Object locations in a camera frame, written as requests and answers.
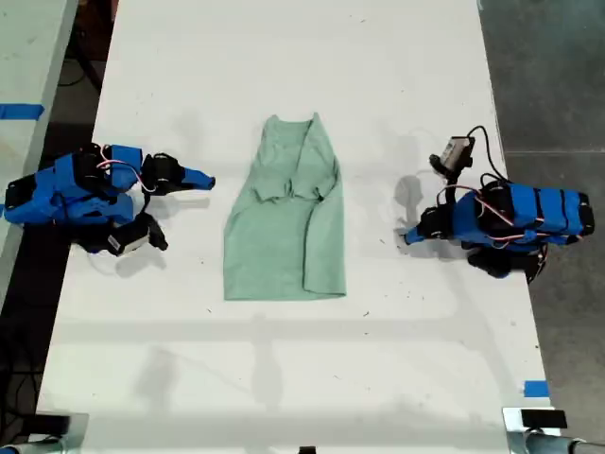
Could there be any pale green T-shirt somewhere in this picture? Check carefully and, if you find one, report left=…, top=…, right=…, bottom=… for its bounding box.
left=222, top=112, right=348, bottom=302

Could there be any long blue tape strip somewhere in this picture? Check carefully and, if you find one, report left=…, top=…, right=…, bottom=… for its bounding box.
left=0, top=103, right=45, bottom=121

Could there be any white side table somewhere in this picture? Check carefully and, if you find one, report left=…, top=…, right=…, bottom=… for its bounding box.
left=0, top=0, right=79, bottom=304

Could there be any small blue tape piece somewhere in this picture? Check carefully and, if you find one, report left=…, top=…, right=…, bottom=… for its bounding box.
left=523, top=379, right=551, bottom=399

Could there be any small black box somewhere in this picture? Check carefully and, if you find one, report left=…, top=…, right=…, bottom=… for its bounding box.
left=33, top=412, right=72, bottom=437
left=520, top=410, right=568, bottom=429

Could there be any grey metal tube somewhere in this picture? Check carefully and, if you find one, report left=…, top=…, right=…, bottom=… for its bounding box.
left=524, top=432, right=605, bottom=454

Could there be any short black camera stalk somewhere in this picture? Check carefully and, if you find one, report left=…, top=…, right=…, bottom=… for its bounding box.
left=443, top=167, right=468, bottom=191
left=139, top=188, right=170, bottom=252

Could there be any black camera box silver face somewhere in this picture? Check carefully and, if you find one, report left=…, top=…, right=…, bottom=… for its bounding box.
left=428, top=135, right=476, bottom=174

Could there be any black camera box with label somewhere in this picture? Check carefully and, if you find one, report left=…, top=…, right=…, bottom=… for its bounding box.
left=106, top=218, right=153, bottom=258

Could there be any black camera cable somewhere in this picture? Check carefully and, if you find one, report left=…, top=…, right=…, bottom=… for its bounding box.
left=465, top=125, right=510, bottom=183

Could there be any thin black floor cable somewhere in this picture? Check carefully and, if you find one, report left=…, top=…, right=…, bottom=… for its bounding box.
left=59, top=44, right=103, bottom=94

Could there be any metal corner bracket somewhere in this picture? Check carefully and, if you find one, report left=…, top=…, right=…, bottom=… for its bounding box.
left=60, top=411, right=90, bottom=454
left=501, top=407, right=569, bottom=454

